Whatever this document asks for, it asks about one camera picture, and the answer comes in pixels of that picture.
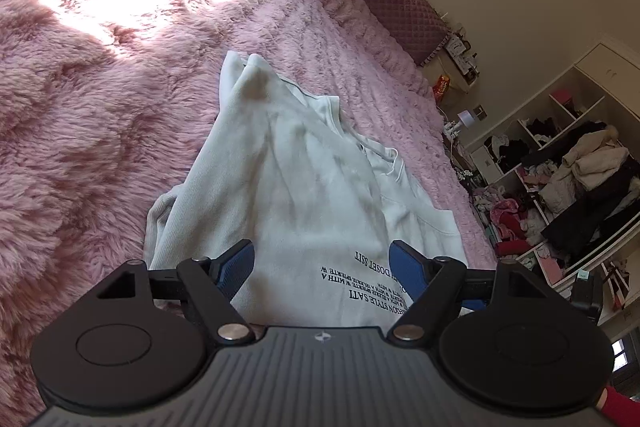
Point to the black coat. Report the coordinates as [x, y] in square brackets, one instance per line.
[590, 222]

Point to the cream coat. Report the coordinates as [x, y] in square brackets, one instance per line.
[590, 162]

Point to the pink fluffy blanket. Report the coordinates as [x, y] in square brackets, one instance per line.
[100, 107]

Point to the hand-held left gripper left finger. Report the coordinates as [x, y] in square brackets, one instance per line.
[237, 268]

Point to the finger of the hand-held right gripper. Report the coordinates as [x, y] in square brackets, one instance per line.
[475, 305]

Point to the wooden nightstand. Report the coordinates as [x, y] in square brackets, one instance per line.
[457, 152]

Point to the white open wardrobe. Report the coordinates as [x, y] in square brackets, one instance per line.
[590, 77]

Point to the white bedside shelf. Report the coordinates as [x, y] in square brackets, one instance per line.
[462, 62]

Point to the red snack bag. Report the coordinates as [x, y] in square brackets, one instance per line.
[441, 88]

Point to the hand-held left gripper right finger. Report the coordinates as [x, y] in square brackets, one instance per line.
[407, 269]

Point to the pink and red clothes pile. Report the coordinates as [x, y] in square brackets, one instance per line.
[507, 222]

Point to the white printed sweatshirt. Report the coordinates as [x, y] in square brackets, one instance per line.
[300, 187]

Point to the small white lamp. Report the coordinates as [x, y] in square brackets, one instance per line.
[466, 118]

